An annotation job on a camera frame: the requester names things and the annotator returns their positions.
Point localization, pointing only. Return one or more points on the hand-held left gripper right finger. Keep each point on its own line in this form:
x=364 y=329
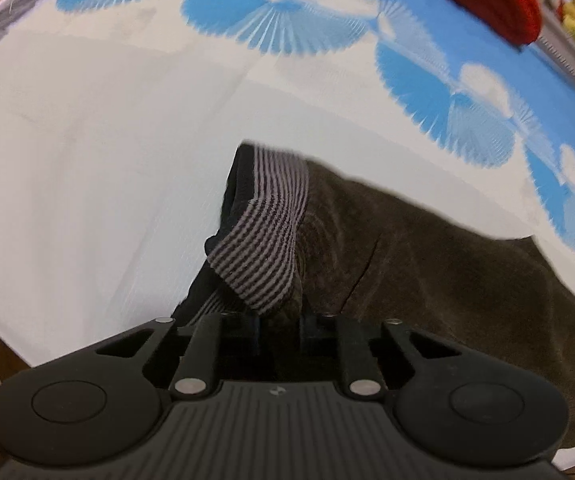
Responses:
x=352 y=350

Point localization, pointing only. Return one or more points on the blue white printed bed sheet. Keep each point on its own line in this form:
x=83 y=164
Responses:
x=92 y=160

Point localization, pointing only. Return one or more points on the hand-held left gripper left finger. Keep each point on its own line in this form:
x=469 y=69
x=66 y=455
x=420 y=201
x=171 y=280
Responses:
x=207 y=342

